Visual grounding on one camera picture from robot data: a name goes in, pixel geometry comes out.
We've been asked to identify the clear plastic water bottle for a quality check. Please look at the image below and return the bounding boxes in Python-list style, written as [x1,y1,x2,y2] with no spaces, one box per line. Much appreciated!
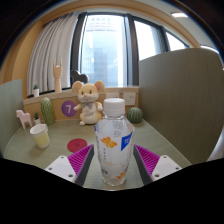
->
[94,97,135,187]

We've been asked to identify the dark-framed large window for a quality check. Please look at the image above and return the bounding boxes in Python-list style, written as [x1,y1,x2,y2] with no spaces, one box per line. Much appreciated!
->
[69,12,189,89]

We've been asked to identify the tall green cactus ornament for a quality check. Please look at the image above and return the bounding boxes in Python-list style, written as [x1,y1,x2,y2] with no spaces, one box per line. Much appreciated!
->
[40,96,56,127]

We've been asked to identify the wooden hand model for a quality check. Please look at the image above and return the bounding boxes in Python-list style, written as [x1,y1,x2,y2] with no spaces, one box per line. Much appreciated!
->
[52,58,64,93]

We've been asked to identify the pink horse figurine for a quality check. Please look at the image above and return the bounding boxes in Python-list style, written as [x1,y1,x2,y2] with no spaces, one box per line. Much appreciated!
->
[15,109,33,130]

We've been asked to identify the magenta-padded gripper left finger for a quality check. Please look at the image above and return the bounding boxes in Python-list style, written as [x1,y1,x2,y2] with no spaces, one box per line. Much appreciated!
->
[44,143,95,187]

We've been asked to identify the black horse figurine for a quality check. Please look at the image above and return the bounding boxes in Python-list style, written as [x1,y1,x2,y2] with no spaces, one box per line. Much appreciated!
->
[70,69,90,85]

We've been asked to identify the white pleated curtain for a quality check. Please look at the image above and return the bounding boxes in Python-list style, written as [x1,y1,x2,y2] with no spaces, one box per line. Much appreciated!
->
[26,12,79,97]

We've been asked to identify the white wall socket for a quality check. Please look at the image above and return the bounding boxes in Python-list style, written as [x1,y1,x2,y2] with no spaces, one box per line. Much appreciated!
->
[123,92,137,106]
[105,92,120,100]

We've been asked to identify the ceiling light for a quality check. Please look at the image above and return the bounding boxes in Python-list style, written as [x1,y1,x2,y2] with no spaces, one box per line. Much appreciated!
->
[170,12,189,19]

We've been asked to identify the round green cactus ornament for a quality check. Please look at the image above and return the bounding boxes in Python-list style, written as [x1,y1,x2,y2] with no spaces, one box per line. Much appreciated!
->
[126,106,145,124]

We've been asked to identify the beige mouse plush toy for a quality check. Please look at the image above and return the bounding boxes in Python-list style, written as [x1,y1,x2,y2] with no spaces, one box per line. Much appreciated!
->
[71,80,106,127]

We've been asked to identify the green desk partition panel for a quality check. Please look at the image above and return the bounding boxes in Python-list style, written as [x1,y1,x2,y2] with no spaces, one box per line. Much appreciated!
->
[0,78,24,154]
[138,47,224,166]

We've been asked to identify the small plant in white pot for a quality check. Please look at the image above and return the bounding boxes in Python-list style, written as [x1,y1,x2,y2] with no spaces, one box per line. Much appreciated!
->
[32,83,40,98]
[33,111,42,126]

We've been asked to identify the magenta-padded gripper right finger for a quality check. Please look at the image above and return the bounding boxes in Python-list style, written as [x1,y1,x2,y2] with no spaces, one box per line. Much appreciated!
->
[133,143,184,186]

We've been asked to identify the pale yellow white cup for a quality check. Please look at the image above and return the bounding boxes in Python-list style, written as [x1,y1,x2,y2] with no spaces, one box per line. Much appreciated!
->
[29,123,52,150]

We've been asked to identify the flat round red coaster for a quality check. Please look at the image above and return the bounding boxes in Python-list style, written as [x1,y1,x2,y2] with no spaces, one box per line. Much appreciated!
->
[66,138,88,154]

